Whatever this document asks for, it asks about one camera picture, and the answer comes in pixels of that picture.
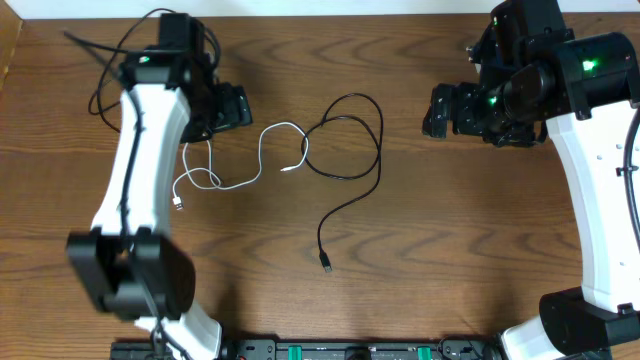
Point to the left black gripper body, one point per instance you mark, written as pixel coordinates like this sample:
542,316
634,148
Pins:
228,108

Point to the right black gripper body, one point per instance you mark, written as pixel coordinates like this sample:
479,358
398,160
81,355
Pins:
476,112

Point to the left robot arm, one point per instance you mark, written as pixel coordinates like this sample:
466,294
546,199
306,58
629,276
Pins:
126,261

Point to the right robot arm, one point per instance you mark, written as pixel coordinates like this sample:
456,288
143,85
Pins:
538,82

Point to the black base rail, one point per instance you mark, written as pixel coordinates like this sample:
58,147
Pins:
456,348

